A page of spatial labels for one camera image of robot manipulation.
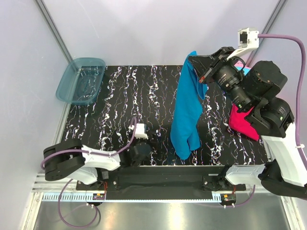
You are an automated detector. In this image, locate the teal plastic bin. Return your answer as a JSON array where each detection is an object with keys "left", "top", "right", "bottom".
[{"left": 56, "top": 57, "right": 106, "bottom": 105}]

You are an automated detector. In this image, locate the pink folded shirt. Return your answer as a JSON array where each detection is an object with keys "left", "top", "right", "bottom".
[{"left": 235, "top": 61, "right": 245, "bottom": 67}]

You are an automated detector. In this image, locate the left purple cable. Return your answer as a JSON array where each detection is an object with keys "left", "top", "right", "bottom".
[{"left": 41, "top": 116, "right": 138, "bottom": 227}]

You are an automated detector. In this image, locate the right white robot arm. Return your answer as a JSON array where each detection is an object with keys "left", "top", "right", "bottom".
[{"left": 188, "top": 47, "right": 307, "bottom": 199}]

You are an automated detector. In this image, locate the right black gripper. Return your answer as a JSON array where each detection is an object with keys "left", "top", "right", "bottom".
[{"left": 188, "top": 46, "right": 252, "bottom": 111}]

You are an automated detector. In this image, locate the purple cable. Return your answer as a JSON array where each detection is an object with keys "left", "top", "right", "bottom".
[
  {"left": 41, "top": 116, "right": 138, "bottom": 227},
  {"left": 198, "top": 33, "right": 307, "bottom": 208}
]

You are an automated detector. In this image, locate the white slotted cable duct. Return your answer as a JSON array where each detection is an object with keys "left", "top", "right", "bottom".
[{"left": 42, "top": 193, "right": 223, "bottom": 202}]

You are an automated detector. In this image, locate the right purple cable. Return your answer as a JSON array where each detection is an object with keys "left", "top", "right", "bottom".
[{"left": 198, "top": 33, "right": 307, "bottom": 208}]

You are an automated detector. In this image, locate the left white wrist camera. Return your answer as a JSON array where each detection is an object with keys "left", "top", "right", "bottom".
[{"left": 134, "top": 123, "right": 148, "bottom": 139}]

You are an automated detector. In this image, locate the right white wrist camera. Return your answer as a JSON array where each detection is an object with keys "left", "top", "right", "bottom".
[{"left": 227, "top": 27, "right": 260, "bottom": 60}]

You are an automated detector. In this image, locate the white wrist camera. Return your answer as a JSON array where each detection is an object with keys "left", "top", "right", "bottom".
[
  {"left": 134, "top": 123, "right": 148, "bottom": 139},
  {"left": 227, "top": 27, "right": 260, "bottom": 60}
]

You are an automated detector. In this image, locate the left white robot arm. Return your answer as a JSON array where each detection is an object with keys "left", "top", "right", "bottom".
[{"left": 41, "top": 139, "right": 153, "bottom": 190}]

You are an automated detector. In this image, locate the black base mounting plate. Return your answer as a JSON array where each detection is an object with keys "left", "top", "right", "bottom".
[{"left": 76, "top": 166, "right": 246, "bottom": 198}]

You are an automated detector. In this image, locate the red folded shirt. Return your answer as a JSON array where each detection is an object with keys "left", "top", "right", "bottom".
[{"left": 228, "top": 104, "right": 260, "bottom": 141}]

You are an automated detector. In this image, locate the blue t shirt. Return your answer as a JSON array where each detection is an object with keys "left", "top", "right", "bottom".
[{"left": 170, "top": 59, "right": 207, "bottom": 160}]

